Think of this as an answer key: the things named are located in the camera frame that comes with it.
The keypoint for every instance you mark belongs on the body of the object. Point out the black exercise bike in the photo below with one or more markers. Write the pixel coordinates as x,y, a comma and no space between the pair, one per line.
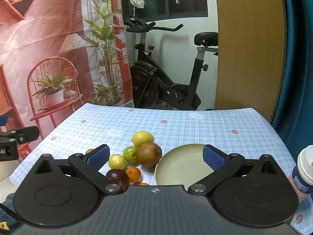
151,78

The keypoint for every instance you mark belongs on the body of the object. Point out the dark purple passion fruit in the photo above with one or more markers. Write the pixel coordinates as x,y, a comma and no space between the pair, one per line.
117,176

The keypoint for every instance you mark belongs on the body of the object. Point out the brown pear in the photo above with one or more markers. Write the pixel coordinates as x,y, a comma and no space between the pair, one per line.
149,154

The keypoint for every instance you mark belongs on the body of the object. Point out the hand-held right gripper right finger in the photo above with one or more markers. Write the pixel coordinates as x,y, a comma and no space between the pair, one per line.
214,158

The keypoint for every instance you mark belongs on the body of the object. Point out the yellow-green round fruit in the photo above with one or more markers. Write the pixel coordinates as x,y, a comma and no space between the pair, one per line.
117,161

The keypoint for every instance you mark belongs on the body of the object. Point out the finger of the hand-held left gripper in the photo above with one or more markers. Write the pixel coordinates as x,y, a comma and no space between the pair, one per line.
2,121
27,134

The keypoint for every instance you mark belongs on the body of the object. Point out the orange mandarin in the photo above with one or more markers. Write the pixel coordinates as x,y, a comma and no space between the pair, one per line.
143,184
133,174

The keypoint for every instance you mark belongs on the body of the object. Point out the blue pink cup white lid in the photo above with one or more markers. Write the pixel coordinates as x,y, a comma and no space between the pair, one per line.
305,166

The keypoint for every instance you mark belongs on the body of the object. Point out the yellow-orange round fruit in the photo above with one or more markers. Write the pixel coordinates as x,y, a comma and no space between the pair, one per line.
89,151

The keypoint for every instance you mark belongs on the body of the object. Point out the wooden door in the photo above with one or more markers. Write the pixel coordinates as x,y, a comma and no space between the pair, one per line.
249,53

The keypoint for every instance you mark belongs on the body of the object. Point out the cream round plate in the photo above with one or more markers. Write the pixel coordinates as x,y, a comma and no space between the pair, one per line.
181,164

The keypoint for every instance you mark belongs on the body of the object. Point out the yellow lemon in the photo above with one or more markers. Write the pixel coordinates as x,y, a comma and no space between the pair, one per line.
141,138

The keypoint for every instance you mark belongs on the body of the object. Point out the blue fuzzy cloth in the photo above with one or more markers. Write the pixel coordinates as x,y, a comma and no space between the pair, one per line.
7,213

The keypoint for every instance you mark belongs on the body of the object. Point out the green round fruit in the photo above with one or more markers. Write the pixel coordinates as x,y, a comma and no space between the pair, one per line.
129,153

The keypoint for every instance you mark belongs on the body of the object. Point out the printed backdrop cloth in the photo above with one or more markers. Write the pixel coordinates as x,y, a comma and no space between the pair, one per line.
49,29

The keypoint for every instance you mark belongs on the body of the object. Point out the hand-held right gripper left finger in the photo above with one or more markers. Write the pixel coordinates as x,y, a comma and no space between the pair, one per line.
99,157

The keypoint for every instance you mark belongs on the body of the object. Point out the blue checked tablecloth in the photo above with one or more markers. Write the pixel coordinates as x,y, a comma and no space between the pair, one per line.
195,127

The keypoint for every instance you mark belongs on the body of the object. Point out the white cloth cap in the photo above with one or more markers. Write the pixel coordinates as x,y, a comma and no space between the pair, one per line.
137,1

